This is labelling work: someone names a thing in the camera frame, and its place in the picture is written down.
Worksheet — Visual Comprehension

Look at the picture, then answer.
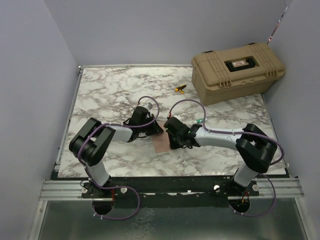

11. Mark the black mounting rail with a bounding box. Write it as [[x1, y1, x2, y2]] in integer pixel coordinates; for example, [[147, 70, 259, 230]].
[[81, 175, 259, 208]]

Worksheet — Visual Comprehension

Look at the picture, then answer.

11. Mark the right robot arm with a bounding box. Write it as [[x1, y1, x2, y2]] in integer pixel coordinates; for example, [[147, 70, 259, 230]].
[[164, 117, 278, 196]]

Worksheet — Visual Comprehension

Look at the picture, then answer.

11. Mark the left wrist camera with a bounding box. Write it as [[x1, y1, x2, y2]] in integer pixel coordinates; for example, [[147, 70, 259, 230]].
[[146, 102, 153, 110]]

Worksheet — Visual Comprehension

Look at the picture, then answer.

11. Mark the green glue stick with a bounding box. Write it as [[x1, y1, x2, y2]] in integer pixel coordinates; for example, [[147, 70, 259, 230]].
[[194, 118, 208, 124]]

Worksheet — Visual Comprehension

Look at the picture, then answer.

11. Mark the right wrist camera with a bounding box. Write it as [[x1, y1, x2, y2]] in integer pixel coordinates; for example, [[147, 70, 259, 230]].
[[174, 115, 182, 121]]

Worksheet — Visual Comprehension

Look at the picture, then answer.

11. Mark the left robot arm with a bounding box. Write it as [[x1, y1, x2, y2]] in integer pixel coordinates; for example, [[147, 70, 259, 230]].
[[68, 106, 164, 199]]

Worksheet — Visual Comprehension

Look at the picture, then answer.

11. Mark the yellow handled screwdriver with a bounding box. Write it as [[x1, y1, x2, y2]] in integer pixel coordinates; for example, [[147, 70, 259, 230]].
[[174, 84, 201, 113]]

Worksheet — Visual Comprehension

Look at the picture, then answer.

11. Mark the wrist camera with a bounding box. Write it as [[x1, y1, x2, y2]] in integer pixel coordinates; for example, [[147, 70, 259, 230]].
[[146, 102, 153, 110], [174, 115, 182, 121]]

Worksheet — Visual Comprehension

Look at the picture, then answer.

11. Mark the tan plastic case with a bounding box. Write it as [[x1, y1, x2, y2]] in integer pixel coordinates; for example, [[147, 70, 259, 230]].
[[191, 42, 286, 106]]

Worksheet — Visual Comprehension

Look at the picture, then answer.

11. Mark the pink envelope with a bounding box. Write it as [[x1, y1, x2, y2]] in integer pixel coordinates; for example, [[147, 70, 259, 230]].
[[151, 132, 171, 154]]

